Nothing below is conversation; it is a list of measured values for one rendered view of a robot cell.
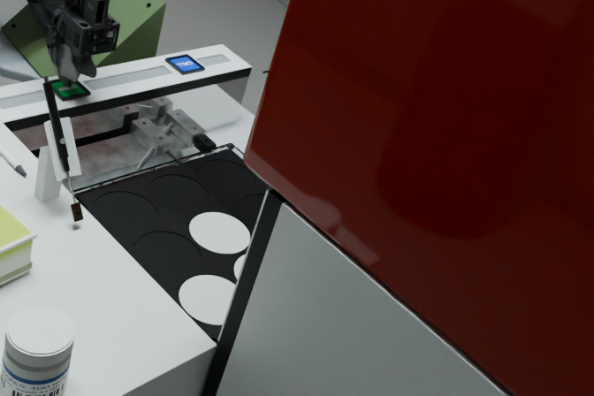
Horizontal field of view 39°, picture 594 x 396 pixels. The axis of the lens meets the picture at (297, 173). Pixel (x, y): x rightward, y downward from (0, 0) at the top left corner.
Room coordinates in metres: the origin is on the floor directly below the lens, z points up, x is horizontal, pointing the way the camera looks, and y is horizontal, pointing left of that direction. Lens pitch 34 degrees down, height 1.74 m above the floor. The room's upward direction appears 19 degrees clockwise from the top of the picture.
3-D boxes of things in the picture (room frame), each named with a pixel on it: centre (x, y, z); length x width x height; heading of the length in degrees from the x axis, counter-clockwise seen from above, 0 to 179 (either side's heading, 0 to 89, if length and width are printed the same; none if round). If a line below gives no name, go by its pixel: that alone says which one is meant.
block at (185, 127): (1.30, 0.23, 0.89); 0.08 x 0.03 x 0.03; 56
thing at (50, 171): (0.90, 0.31, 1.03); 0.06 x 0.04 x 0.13; 56
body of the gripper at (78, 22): (1.18, 0.40, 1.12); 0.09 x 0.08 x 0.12; 56
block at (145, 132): (1.23, 0.27, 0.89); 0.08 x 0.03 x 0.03; 56
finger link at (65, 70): (1.17, 0.41, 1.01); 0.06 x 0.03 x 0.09; 56
